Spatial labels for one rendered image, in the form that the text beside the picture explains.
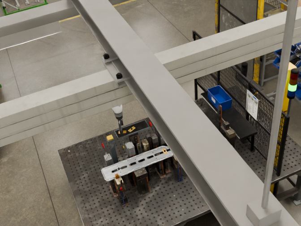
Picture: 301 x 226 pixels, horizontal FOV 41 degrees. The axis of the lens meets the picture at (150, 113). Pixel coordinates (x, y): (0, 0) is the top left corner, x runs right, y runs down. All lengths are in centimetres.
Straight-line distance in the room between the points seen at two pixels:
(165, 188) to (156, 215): 35
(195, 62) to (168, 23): 721
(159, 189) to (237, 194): 358
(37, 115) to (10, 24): 74
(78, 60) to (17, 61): 126
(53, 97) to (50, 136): 505
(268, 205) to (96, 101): 75
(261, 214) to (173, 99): 43
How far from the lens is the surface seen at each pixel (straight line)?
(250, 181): 88
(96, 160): 483
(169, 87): 112
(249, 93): 442
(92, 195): 451
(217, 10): 705
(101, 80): 136
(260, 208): 80
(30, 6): 983
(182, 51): 144
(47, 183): 575
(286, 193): 505
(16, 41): 205
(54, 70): 782
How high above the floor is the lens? 417
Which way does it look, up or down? 41 degrees down
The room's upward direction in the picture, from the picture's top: 8 degrees counter-clockwise
